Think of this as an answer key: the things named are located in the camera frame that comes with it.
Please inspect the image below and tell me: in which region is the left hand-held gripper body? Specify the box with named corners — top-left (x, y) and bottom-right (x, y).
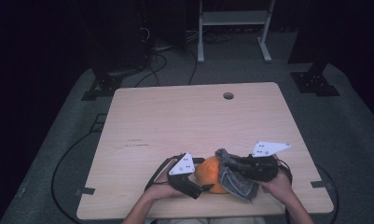
top-left (167, 151), bottom-right (205, 201)

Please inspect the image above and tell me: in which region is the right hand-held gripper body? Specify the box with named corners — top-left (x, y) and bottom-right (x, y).
top-left (233, 141), bottom-right (292, 183)

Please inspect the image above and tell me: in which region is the orange plush toy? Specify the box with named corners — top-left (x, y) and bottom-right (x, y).
top-left (194, 155), bottom-right (229, 195)

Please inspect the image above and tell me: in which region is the grey fluffy cloth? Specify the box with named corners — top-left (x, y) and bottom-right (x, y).
top-left (215, 147), bottom-right (261, 203)

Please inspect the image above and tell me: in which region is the person's right hand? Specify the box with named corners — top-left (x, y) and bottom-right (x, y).
top-left (258, 169), bottom-right (293, 206)

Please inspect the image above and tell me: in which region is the person's left hand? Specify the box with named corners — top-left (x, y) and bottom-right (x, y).
top-left (144, 161), bottom-right (185, 201)

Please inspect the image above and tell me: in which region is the grey tape strip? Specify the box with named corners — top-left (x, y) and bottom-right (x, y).
top-left (310, 180), bottom-right (334, 189)
top-left (75, 187), bottom-right (96, 197)

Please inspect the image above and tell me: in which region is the black stand base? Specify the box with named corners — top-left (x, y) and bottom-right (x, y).
top-left (290, 60), bottom-right (341, 98)
top-left (80, 66), bottom-right (124, 102)

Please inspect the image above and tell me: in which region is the white metal stand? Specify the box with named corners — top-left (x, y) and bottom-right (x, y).
top-left (197, 0), bottom-right (276, 64)

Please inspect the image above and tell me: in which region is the right hand-held gripper cable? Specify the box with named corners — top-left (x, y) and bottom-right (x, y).
top-left (276, 158), bottom-right (294, 224)

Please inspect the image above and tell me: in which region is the hand-held gripper cable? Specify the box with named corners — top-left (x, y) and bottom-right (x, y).
top-left (145, 154), bottom-right (180, 191)
top-left (276, 158), bottom-right (294, 224)

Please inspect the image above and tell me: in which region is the left hand-held gripper cable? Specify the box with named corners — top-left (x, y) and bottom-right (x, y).
top-left (145, 154), bottom-right (180, 191)

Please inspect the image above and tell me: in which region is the black floor cable loop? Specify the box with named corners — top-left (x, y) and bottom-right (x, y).
top-left (51, 130), bottom-right (99, 224)
top-left (314, 163), bottom-right (340, 224)

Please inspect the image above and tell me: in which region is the black table foot frame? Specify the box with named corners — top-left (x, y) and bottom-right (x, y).
top-left (90, 113), bottom-right (108, 133)

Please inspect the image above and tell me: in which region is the bundle of floor cables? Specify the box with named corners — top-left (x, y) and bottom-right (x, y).
top-left (133, 27), bottom-right (236, 89)

